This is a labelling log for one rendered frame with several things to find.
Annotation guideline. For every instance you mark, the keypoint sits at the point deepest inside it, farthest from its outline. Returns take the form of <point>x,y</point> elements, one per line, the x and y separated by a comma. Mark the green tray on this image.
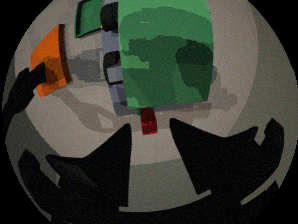
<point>90,15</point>
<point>77,22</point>

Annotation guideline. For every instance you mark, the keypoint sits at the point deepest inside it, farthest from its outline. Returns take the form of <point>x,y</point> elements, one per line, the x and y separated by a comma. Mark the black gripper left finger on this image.
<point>106,169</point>

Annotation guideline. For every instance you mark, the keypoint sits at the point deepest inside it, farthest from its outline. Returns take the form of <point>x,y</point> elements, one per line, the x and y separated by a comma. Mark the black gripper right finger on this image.
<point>206,155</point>

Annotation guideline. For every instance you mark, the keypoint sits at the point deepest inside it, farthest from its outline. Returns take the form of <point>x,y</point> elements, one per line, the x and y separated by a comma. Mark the red-headed metal pin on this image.
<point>148,121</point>

